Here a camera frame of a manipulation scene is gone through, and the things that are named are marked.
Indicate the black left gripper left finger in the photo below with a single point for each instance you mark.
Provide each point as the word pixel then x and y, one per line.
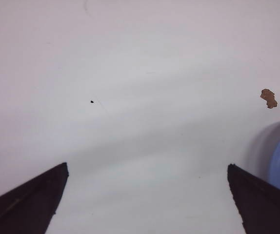
pixel 29 208

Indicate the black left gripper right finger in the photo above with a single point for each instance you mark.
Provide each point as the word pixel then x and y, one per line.
pixel 257 201

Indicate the small brown scrap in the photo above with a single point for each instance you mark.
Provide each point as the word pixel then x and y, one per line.
pixel 269 97

